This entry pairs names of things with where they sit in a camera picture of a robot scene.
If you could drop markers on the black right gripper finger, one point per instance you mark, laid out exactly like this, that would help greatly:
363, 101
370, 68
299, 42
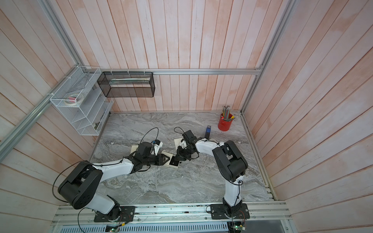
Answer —
182, 152
178, 158

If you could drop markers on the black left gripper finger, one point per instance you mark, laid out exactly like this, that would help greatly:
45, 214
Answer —
163, 158
163, 163

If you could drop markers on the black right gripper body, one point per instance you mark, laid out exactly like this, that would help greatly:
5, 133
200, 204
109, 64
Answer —
188, 157

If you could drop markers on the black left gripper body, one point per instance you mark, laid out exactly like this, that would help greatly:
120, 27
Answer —
152, 159

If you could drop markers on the cream drawer jewelry box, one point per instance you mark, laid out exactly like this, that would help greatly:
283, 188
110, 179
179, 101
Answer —
171, 163

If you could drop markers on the cream small gift box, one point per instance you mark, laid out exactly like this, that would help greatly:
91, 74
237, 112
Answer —
177, 142

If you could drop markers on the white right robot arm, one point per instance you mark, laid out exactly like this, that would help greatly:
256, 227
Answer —
231, 164

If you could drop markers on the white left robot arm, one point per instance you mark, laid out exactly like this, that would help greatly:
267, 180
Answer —
79, 189

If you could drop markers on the cream large gift box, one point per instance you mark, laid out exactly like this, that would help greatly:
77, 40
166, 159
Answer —
133, 148

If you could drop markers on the red pencil cup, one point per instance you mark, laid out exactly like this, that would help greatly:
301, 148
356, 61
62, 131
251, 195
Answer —
225, 124

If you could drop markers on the coloured pencils bundle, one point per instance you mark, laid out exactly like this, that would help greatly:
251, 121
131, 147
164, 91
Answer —
226, 115

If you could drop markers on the tape roll on shelf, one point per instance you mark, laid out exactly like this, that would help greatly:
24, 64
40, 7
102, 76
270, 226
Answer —
73, 100

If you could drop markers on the white wire mesh shelf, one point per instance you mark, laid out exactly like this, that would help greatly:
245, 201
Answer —
82, 102

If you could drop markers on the black wire mesh basket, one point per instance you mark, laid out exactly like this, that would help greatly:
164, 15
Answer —
127, 84

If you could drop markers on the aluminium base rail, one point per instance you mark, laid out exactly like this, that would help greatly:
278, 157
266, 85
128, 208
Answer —
176, 213

